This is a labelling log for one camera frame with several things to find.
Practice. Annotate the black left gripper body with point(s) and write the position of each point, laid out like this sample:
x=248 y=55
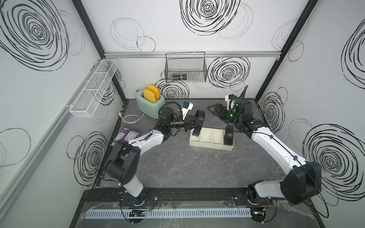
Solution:
x=177 y=124

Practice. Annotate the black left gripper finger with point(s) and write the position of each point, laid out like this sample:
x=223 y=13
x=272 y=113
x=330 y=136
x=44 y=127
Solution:
x=198 y=117
x=194 y=126

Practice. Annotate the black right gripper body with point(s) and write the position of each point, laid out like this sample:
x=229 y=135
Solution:
x=233 y=118

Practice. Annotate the long black leather belt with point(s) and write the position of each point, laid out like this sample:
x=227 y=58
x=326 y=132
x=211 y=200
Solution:
x=198 y=133

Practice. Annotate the cream divided storage organizer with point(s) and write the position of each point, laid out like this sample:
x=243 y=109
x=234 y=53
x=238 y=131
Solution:
x=210 y=138

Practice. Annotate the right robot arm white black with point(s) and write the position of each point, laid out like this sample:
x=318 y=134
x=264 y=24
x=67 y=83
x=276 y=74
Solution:
x=302 y=179

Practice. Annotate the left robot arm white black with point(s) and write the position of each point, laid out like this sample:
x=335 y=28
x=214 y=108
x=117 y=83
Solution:
x=122 y=162

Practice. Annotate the mint green toaster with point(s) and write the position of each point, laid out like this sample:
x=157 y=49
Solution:
x=150 y=109

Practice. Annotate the front yellow toast slice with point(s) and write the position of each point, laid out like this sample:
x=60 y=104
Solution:
x=150 y=95

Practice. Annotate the yellow toast slice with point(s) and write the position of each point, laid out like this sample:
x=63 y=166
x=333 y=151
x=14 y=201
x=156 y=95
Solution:
x=154 y=89
x=150 y=95

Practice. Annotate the rear yellow toast slice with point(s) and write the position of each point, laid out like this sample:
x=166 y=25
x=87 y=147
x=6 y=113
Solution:
x=154 y=89

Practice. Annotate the dark item in basket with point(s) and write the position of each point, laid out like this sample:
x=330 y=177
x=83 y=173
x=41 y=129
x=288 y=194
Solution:
x=178 y=77

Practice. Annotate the purple snack packet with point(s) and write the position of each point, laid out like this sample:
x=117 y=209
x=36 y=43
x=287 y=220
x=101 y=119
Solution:
x=126 y=134

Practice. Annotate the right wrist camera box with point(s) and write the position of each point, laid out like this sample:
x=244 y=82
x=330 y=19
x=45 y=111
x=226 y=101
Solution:
x=229 y=99

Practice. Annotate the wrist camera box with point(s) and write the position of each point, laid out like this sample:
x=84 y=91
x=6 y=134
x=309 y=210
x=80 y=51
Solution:
x=229 y=99
x=186 y=106

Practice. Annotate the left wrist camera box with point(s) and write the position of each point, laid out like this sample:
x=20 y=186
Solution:
x=186 y=106

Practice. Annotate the black wire wall basket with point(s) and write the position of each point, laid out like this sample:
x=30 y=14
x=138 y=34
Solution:
x=192 y=64

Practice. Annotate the white mesh wall shelf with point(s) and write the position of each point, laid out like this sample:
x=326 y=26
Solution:
x=92 y=93

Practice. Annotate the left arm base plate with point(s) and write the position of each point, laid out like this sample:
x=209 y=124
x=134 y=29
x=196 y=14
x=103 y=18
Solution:
x=146 y=199

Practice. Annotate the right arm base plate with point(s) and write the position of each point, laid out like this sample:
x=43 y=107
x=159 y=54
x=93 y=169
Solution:
x=249 y=197

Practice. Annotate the slotted grey cable duct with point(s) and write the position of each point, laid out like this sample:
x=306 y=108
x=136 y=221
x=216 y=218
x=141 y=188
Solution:
x=169 y=213

